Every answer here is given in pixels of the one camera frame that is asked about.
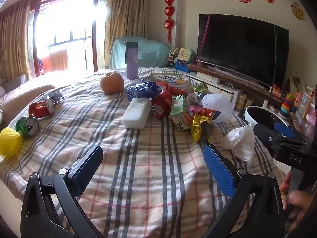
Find blue snack bag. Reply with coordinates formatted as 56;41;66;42
126;79;162;102

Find beige sofa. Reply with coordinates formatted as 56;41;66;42
0;74;57;129

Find white drink carton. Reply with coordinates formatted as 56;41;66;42
172;115;191;131

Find crushed red can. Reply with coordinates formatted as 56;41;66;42
28;99;55;119

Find crushed green can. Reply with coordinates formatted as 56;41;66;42
15;116;39;138

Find white crumpled plastic bag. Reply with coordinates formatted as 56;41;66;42
222;125;255;163

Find beige curtain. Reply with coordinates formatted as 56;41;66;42
0;0;34;80
104;0;148;68

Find teal cloth covered furniture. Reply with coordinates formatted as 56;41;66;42
109;37;171;68

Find brown bag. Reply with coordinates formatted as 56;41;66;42
287;76;307;97

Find balcony sliding door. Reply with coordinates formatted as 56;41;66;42
27;0;109;77

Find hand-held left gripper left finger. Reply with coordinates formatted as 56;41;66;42
20;144;104;238

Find white tissue pack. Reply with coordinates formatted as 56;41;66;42
121;97;152;129

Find white foam fruit net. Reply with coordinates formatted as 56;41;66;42
201;93;234;123

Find crumpled silver foil wrapper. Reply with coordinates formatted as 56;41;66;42
47;91;65;105

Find red toy telephone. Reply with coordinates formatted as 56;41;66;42
272;84;285;100

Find white television stand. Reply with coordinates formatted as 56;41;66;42
186;63;293;119

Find yellow foam fruit net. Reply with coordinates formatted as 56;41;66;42
0;127;23;157

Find stacked yellow jars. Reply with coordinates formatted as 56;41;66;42
238;94;253;109

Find gold and red wall sticker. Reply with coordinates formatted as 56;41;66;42
291;2;305;20

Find blue toy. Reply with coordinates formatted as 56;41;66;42
176;61;190;72

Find yellow snack wrapper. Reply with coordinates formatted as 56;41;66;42
190;114;213;143

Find green snack wrapper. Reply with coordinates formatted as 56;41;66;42
189;82;208;93

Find orange round fruit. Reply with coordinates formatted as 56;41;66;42
100;72;125;95

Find pink shiny wrapper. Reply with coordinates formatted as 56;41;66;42
189;105;215;119

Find green drink carton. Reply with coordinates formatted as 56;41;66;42
169;95;187;118

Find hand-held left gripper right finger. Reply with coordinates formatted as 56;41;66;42
203;144;288;238

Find white printed paper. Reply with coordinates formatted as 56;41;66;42
186;92;202;105

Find red hanging heart decoration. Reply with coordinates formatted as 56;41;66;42
164;0;176;44

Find trash bin with black bag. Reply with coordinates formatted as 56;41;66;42
244;106;290;130

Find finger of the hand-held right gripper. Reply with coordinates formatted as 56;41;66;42
274;123;310;145
253;123;289;158

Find toy phone board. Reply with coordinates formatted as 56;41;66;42
178;48;197;63

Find rainbow stacking ring toy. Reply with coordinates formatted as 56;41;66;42
277;93;294;118

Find person's right hand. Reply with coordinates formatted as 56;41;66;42
280;171;317;231

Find black flat television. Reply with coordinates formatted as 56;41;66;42
197;13;290;88

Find orange towel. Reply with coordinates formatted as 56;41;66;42
41;50;68;72

